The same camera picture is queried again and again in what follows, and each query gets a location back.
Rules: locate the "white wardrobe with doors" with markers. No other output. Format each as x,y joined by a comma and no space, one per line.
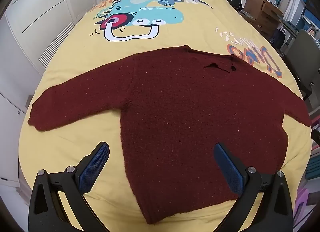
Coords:
31,32

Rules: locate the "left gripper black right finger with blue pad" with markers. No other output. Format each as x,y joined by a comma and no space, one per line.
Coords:
275,211

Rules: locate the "yellow cartoon dinosaur bedsheet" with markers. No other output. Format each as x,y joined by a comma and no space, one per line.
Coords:
205,25

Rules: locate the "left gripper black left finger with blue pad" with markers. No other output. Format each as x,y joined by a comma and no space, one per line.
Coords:
46,211

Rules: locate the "dark red knitted sweater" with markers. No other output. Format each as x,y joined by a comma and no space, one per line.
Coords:
175,104

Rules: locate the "brown cardboard box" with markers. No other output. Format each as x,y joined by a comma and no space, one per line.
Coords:
263,16

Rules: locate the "grey green chair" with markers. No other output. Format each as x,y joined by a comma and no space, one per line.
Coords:
302,59

